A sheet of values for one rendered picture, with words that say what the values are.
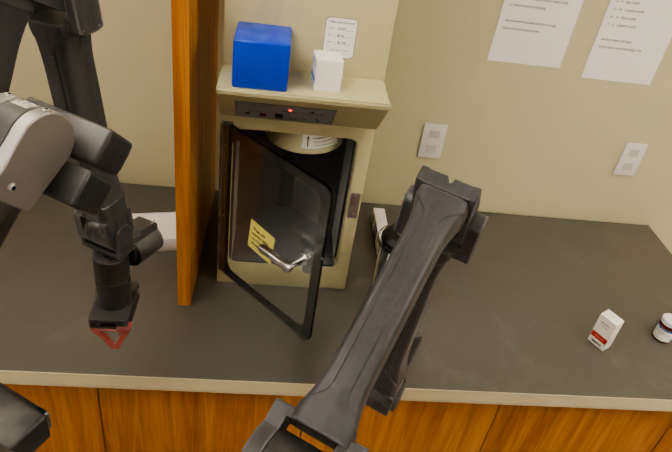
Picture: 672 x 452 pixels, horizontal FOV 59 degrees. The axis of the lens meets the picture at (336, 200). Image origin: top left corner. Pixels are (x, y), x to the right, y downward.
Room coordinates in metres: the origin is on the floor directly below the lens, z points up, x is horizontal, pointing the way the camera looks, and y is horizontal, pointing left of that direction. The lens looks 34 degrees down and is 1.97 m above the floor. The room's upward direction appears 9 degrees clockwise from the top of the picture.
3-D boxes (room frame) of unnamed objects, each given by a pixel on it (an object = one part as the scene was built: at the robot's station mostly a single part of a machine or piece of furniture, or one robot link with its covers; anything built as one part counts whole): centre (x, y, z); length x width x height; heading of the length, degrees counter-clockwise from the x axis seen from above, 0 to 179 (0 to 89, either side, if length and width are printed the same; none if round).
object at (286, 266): (0.92, 0.09, 1.20); 0.10 x 0.05 x 0.03; 52
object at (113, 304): (0.74, 0.35, 1.21); 0.10 x 0.07 x 0.07; 9
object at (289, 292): (0.99, 0.13, 1.19); 0.30 x 0.01 x 0.40; 52
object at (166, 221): (1.21, 0.47, 0.96); 0.16 x 0.12 x 0.04; 110
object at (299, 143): (1.22, 0.10, 1.34); 0.18 x 0.18 x 0.05
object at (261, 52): (1.04, 0.18, 1.56); 0.10 x 0.10 x 0.09; 8
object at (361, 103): (1.06, 0.09, 1.46); 0.32 x 0.11 x 0.10; 98
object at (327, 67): (1.06, 0.06, 1.54); 0.05 x 0.05 x 0.06; 14
